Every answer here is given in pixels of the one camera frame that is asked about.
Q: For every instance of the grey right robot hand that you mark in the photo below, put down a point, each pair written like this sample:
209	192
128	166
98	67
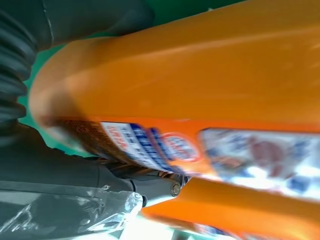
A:
50	185

